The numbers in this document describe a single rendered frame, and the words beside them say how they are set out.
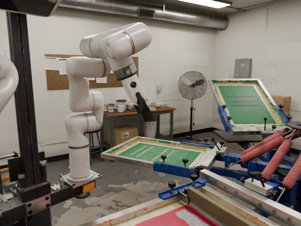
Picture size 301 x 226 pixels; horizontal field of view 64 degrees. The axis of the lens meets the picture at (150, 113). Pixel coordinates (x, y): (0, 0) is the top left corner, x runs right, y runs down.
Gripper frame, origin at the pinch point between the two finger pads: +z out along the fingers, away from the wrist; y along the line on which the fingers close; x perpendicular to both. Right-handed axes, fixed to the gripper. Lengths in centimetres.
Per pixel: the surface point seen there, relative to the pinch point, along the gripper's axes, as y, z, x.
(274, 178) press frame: 14, 79, -55
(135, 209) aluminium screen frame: 16, 49, 21
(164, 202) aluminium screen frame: 19, 58, 7
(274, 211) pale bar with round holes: -8, 70, -35
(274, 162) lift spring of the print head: 18, 73, -60
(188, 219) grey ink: 4, 60, 1
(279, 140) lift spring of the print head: 29, 71, -76
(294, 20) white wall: 303, 100, -380
